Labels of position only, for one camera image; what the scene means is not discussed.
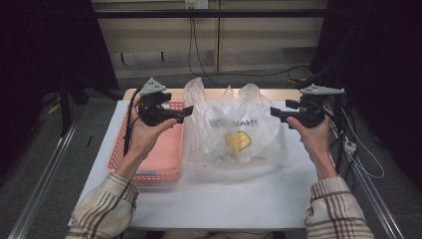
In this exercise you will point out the white wall socket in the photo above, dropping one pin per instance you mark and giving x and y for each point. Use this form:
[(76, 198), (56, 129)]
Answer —
[(196, 4)]

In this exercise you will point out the white power strip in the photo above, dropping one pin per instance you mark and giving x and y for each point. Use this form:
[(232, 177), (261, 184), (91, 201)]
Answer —
[(350, 146)]

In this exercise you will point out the clear plastic bag yellow face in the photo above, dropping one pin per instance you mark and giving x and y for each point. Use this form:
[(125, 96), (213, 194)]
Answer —
[(232, 129)]

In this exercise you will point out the black metal stand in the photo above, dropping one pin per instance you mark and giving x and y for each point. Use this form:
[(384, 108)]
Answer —
[(68, 106)]

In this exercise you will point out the wooden table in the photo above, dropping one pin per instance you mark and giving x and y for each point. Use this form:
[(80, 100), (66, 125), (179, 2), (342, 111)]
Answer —
[(212, 94)]

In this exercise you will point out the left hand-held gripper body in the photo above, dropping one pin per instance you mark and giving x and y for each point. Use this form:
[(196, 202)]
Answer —
[(153, 103)]

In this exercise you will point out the aluminium floor rail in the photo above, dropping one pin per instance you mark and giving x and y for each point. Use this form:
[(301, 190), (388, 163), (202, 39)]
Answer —
[(43, 186), (378, 199)]

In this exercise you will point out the person's left hand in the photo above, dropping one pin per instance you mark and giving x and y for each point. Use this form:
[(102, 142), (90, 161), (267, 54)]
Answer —
[(146, 136)]

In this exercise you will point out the small black floor item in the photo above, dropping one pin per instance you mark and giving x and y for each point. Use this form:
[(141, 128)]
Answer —
[(89, 141)]

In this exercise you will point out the white table cover sheet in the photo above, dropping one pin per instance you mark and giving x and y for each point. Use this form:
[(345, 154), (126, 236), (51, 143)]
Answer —
[(215, 199)]

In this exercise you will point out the pink perforated plastic basket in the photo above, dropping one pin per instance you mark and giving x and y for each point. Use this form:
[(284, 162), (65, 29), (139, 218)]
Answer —
[(162, 149)]

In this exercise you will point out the person's right hand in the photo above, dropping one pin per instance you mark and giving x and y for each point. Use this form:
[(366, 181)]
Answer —
[(313, 139)]

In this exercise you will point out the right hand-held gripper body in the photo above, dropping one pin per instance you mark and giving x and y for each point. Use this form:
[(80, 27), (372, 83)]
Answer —
[(315, 106)]

